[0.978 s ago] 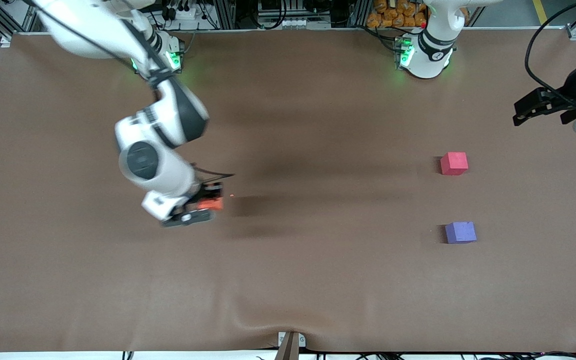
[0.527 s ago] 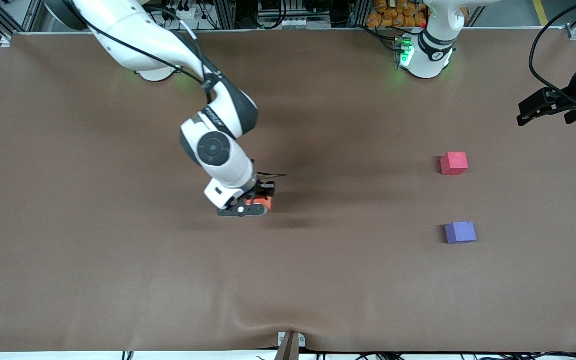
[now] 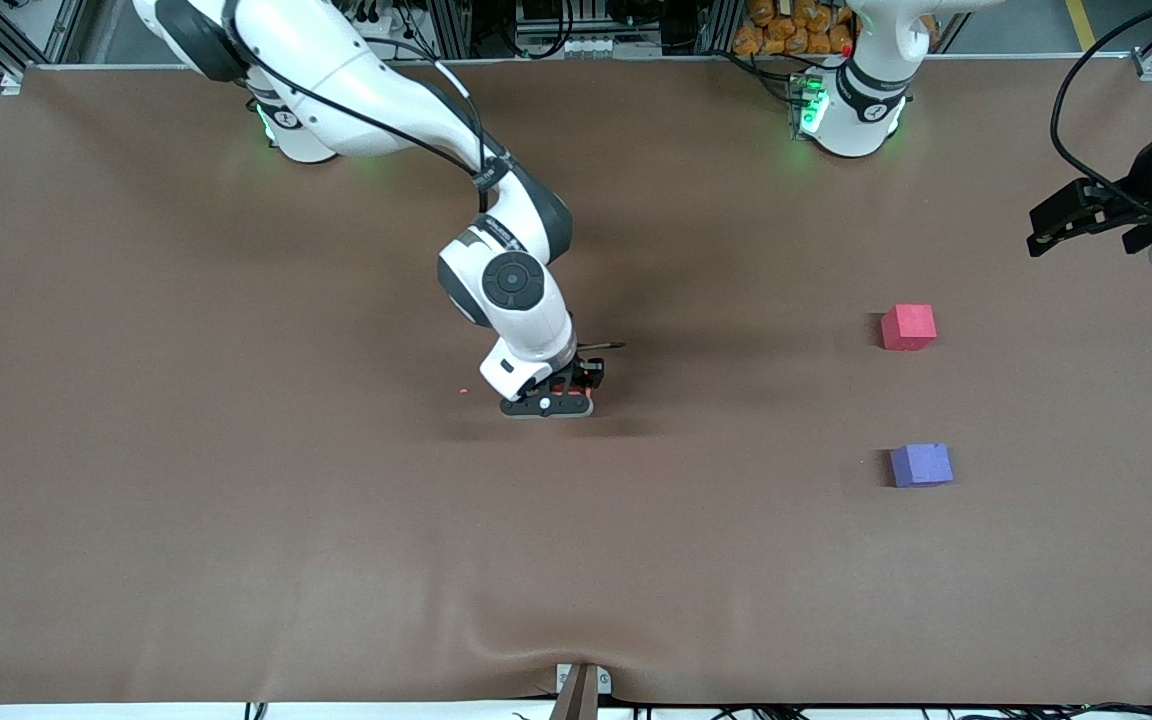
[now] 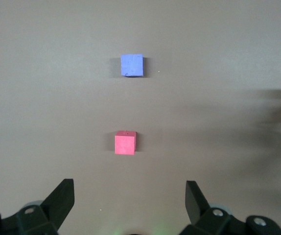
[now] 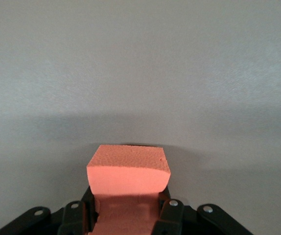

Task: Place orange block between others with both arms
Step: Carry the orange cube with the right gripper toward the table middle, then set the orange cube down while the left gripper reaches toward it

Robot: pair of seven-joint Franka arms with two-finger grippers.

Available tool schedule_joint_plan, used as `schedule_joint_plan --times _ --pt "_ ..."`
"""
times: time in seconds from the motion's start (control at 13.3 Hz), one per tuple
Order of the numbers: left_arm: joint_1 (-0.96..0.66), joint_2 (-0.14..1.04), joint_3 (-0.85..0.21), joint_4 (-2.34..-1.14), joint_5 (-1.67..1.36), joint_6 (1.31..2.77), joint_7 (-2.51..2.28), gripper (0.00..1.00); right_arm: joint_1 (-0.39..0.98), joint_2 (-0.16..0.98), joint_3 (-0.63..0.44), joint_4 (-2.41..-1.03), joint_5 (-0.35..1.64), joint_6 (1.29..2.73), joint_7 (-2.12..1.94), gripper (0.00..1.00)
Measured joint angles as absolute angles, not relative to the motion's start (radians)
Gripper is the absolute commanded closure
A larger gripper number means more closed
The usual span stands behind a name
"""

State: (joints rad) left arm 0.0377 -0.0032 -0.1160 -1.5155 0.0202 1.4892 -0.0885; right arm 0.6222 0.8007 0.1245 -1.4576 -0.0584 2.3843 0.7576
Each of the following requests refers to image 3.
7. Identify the white power strip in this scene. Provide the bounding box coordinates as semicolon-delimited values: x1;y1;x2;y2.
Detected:
351;0;415;46

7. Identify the purple foam block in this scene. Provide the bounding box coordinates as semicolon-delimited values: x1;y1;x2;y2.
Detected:
889;443;955;489

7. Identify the red foam block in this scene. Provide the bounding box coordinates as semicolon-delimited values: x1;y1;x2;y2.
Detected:
881;304;938;352

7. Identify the pile of orange round items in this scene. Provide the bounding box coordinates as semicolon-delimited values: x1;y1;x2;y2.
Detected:
733;0;855;57

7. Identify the brown wooden strip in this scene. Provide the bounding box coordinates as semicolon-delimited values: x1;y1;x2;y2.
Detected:
548;667;600;720

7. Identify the brown table mat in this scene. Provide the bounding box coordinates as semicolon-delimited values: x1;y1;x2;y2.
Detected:
0;58;1152;706

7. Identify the metal clamp bracket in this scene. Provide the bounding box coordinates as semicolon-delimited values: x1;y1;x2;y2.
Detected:
555;662;613;697

